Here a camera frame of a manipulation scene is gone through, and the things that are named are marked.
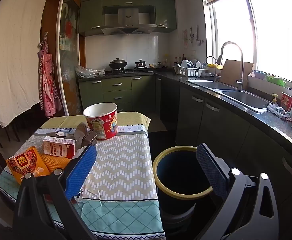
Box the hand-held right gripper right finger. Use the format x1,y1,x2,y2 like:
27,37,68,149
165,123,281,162
196,142,280,240

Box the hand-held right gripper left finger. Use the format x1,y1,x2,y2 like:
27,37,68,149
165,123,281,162
12,145,98,240

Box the yellow foam fruit net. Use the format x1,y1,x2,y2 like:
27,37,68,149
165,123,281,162
40,154,74,174

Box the white and red carton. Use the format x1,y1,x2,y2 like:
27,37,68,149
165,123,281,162
42,135,76,159

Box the dark trash bin yellow rim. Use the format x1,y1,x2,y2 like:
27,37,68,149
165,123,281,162
152,145,217,233

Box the red instant noodle cup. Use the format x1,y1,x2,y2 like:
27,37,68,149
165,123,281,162
83,102,118,140

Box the orange snack packet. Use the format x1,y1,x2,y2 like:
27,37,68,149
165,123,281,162
6,146,51,185

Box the patterned tablecloth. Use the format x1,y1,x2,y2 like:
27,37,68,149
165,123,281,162
0,111,166,240

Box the grey lumpy object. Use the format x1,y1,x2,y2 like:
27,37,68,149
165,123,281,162
72,122,88,149

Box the blue and white packet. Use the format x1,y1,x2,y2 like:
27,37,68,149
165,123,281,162
53,128,74,137

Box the green lower kitchen cabinets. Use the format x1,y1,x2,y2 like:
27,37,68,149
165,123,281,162
78,73,292,190

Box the green kitchen cabinets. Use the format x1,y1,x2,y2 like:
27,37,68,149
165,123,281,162
78,73,292,190
78,0,177,37

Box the steel double sink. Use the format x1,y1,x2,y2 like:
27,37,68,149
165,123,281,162
188,80,272,113

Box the crumpled rag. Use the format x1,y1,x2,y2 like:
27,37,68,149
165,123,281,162
267,104,290,120

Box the red checked apron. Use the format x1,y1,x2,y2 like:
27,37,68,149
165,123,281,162
37,32,63,118

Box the wooden cutting board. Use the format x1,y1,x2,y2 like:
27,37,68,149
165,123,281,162
219,59,255,90

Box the clear plastic bag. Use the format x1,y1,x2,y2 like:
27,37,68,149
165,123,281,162
75,65,105,78

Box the white dish rack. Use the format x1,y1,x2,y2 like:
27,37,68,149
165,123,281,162
173,65,207,77

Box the small steel faucet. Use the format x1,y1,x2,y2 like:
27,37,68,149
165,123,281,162
205,56,217,82

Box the green bowl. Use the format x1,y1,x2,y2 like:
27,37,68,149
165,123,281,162
266,74,286,87

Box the gas stove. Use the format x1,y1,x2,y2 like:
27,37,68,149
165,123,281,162
105,68,154,74

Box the tall steel faucet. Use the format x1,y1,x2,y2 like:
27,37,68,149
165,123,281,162
216,41,244,91

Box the black wok with lid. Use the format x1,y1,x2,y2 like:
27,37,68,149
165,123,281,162
108,57,128,70

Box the condiment bottles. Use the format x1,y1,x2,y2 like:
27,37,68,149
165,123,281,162
173,54,186,67

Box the black frying pan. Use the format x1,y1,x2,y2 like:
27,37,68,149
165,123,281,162
149,62,168,70

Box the sliding glass door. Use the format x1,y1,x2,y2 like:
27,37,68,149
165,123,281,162
55,0,83,117

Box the white hanging sheet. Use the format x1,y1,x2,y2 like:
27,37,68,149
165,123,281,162
0,0,47,128

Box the hanging kitchen utensils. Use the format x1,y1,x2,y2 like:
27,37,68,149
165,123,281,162
182,26,205,48

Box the window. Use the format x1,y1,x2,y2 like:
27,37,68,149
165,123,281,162
208,0,292,90

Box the green upper kitchen cabinets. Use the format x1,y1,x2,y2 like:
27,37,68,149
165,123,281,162
78,0,177,37

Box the steel range hood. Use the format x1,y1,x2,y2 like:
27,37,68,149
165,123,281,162
101,7,157,36

